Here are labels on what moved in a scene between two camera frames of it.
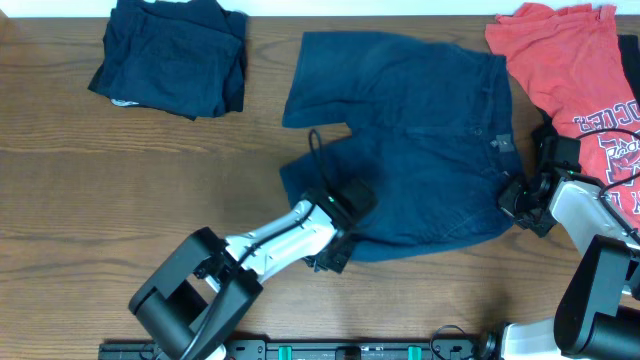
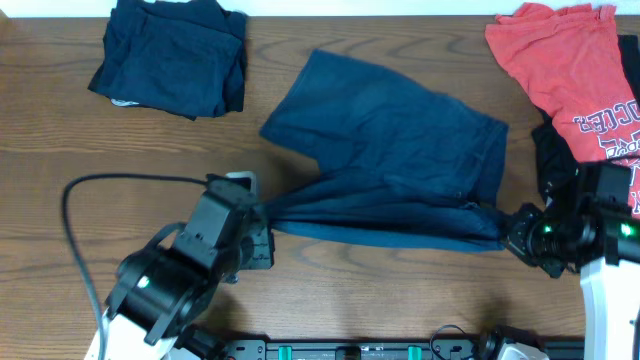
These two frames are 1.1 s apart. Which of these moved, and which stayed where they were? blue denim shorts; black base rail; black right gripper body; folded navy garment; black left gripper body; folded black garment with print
Moved: black right gripper body; black left gripper body; blue denim shorts
Stayed: black base rail; folded navy garment; folded black garment with print
